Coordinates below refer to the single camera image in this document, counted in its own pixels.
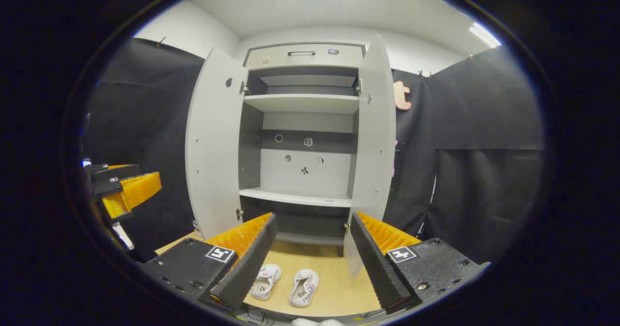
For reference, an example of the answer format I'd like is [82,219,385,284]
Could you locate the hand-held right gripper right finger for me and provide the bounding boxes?
[351,212,491,314]

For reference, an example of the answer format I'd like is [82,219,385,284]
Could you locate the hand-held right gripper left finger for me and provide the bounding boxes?
[140,213,278,313]

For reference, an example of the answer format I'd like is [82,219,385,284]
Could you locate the white shoe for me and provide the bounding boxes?
[249,264,282,301]
[289,269,320,308]

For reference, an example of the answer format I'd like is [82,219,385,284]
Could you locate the grey cabinet door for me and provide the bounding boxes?
[343,34,397,278]
[185,47,250,241]

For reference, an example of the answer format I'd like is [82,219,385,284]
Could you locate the grey shoe cabinet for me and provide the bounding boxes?
[237,42,367,258]

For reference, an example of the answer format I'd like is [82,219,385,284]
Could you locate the white paper sheets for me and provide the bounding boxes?
[113,222,135,251]

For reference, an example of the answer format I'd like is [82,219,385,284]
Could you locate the black backdrop cloth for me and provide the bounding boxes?
[82,38,206,264]
[383,45,545,266]

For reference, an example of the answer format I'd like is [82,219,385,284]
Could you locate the ceiling light panel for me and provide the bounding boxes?
[469,22,502,48]

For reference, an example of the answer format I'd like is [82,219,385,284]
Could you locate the black cable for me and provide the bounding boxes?
[232,307,291,326]

